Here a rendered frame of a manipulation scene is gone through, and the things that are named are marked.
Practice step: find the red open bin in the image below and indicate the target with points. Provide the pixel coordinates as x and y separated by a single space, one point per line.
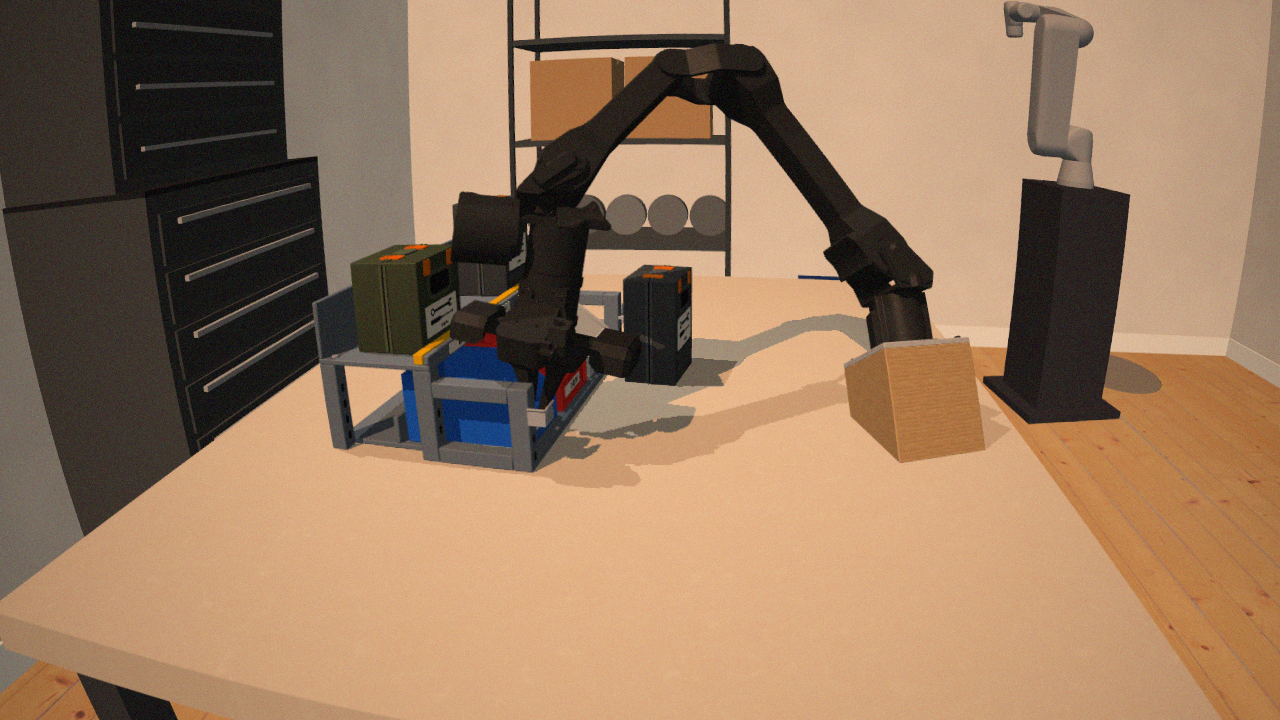
570 385

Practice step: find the blue bin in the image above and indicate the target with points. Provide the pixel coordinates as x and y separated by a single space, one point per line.
465 421

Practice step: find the yellow flat bar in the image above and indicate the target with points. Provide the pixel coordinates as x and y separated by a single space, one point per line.
418 357

